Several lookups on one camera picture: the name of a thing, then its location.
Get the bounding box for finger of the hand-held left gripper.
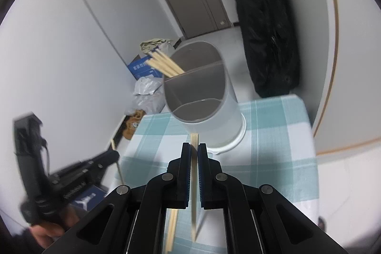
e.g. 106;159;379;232
68;151;120;176
64;166;108;201

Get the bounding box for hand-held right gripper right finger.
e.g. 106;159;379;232
198;143;349;254

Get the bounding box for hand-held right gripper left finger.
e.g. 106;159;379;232
42;142;192;254

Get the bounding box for single wooden chopstick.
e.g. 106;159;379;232
110;139;124;185
190;133;199;243
165;209;179;253

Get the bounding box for grey white utensil holder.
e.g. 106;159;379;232
163;41;247;155

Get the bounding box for bunch of wooden chopsticks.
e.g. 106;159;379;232
145;46;185;78

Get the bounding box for person's left forearm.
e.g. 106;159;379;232
0;206;45;254

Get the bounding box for person's left hand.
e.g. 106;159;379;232
31;203;90;249

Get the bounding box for blue shoe box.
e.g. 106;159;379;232
71;185;109;213

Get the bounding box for teal checked tablecloth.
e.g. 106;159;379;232
110;95;320;254

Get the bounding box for silver plastic bag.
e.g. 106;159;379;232
132;77;166;115

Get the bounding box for blue cardboard box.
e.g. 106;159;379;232
127;55;163;80

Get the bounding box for beige crumpled cloth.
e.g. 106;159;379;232
140;38;173;54

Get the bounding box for black hanging jacket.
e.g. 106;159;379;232
231;0;301;99

